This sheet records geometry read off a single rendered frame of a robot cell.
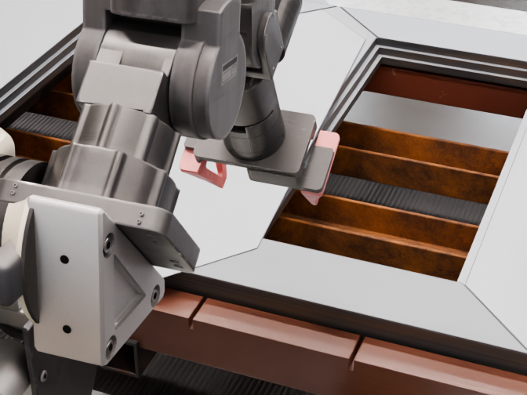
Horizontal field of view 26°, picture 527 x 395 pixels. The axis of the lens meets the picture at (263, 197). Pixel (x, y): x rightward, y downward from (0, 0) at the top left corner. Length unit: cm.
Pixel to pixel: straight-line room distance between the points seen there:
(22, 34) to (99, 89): 105
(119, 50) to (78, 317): 19
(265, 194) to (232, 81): 58
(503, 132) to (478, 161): 152
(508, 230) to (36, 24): 85
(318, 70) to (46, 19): 46
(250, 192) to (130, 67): 63
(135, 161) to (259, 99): 26
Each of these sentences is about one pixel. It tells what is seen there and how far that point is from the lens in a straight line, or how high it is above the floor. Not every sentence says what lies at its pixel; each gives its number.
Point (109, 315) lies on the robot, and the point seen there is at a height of 115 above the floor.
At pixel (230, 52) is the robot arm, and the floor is 126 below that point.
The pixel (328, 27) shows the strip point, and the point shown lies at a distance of 180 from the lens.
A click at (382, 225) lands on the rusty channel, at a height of 70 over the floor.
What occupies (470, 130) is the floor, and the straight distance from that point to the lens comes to 327.
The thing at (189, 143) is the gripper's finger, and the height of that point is 106.
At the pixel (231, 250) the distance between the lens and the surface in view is 128.
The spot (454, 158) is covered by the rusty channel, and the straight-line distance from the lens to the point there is 177.
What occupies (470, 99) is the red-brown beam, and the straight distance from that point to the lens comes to 178.
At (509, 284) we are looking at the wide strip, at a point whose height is 85.
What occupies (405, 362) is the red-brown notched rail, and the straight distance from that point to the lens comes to 118.
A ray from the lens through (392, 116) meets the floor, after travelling 331.
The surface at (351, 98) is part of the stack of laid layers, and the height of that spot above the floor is 83.
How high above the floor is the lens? 160
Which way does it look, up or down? 33 degrees down
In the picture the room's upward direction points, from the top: straight up
